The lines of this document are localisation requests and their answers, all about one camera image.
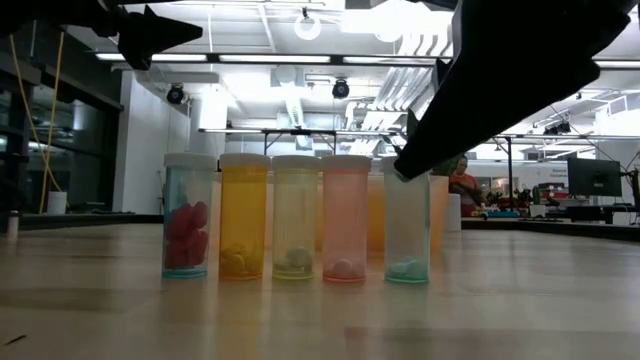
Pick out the small yellow-green pill bottle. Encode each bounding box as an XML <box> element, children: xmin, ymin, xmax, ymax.
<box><xmin>271</xmin><ymin>154</ymin><xmax>321</xmax><ymax>282</ymax></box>

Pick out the black office desk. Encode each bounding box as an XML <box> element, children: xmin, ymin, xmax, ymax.
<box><xmin>564</xmin><ymin>203</ymin><xmax>640</xmax><ymax>225</ymax></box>

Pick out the blue bottle with red pills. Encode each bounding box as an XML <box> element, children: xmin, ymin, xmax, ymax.
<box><xmin>162</xmin><ymin>152</ymin><xmax>219</xmax><ymax>280</ymax></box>

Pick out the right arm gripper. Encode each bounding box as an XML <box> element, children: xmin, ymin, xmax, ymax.
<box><xmin>394</xmin><ymin>0</ymin><xmax>640</xmax><ymax>181</ymax></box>

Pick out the small pink pill bottle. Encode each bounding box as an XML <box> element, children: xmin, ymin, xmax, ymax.
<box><xmin>320</xmin><ymin>154</ymin><xmax>373</xmax><ymax>284</ymax></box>

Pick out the yellow hanging cable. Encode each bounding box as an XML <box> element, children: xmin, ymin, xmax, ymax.
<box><xmin>8</xmin><ymin>32</ymin><xmax>65</xmax><ymax>195</ymax></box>
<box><xmin>39</xmin><ymin>32</ymin><xmax>65</xmax><ymax>215</ymax></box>

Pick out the black overhead light bar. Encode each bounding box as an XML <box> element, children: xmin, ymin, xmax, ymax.
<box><xmin>94</xmin><ymin>51</ymin><xmax>640</xmax><ymax>70</ymax></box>

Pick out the small teal pill bottle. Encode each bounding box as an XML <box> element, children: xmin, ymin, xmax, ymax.
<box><xmin>379</xmin><ymin>155</ymin><xmax>432</xmax><ymax>286</ymax></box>

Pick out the large black computer monitor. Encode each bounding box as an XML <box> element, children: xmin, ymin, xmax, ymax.
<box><xmin>567</xmin><ymin>157</ymin><xmax>623</xmax><ymax>198</ymax></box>

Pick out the person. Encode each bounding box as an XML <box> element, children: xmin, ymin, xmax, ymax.
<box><xmin>448</xmin><ymin>154</ymin><xmax>485</xmax><ymax>219</ymax></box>

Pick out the small orange pill bottle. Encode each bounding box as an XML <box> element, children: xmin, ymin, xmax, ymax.
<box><xmin>218</xmin><ymin>152</ymin><xmax>272</xmax><ymax>282</ymax></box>

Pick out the white cylinder container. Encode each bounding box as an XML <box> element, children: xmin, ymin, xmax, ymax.
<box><xmin>46</xmin><ymin>190</ymin><xmax>68</xmax><ymax>216</ymax></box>

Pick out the small white post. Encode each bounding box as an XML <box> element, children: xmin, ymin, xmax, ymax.
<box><xmin>5</xmin><ymin>209</ymin><xmax>20</xmax><ymax>240</ymax></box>

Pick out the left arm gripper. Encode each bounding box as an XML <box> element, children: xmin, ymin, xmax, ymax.
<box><xmin>49</xmin><ymin>0</ymin><xmax>204</xmax><ymax>71</ymax></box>

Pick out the orange translucent plastic bin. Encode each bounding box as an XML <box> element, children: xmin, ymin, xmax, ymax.
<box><xmin>212</xmin><ymin>172</ymin><xmax>450</xmax><ymax>255</ymax></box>

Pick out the white ring ceiling lamp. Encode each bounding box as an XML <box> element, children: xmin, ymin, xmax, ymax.
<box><xmin>293</xmin><ymin>7</ymin><xmax>322</xmax><ymax>41</ymax></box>

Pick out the small black sliver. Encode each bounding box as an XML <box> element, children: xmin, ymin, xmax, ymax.
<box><xmin>1</xmin><ymin>334</ymin><xmax>30</xmax><ymax>350</ymax></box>

